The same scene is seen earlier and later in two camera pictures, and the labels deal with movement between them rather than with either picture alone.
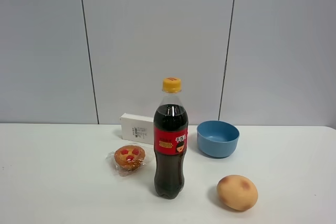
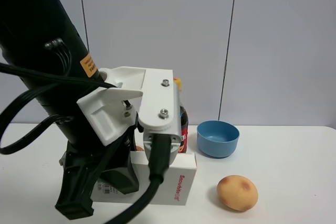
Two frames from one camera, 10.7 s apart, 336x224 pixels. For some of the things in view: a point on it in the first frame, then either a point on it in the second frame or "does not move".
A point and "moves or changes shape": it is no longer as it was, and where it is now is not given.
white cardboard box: (137, 128) moves or changes shape
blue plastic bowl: (217, 139) does not move
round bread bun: (238, 192) does not move
